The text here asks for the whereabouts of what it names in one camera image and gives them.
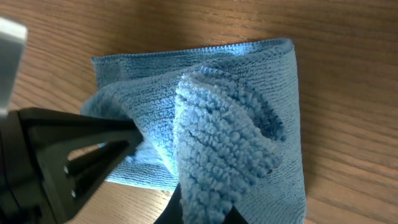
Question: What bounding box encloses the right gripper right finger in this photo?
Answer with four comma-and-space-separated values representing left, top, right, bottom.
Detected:
222, 206, 248, 224

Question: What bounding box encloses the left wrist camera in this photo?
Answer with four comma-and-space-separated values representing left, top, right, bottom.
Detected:
1, 17, 28, 118

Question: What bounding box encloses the blue microfibre cloth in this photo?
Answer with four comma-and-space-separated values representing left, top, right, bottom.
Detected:
81, 39, 306, 223

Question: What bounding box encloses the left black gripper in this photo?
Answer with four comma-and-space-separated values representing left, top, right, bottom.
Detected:
1, 108, 143, 224

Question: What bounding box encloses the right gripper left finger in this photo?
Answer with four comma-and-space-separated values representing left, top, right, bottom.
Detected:
154, 184, 183, 224

